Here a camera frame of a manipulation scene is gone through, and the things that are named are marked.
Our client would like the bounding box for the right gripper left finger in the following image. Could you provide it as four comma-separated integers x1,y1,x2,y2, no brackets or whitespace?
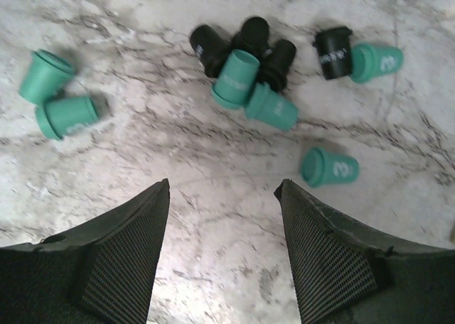
1,180,170,323

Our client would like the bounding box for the teal capsule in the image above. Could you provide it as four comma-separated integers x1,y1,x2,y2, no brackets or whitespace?
350,43,405,83
211,49,260,109
300,147,360,188
18,50,76,105
245,83,299,131
35,95,100,140

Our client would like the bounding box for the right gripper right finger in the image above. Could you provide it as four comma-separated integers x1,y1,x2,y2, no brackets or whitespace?
274,179,454,323

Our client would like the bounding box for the black capsule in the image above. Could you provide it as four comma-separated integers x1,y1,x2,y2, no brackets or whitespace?
189,24,230,78
231,16,269,60
257,38,296,92
313,26,353,80

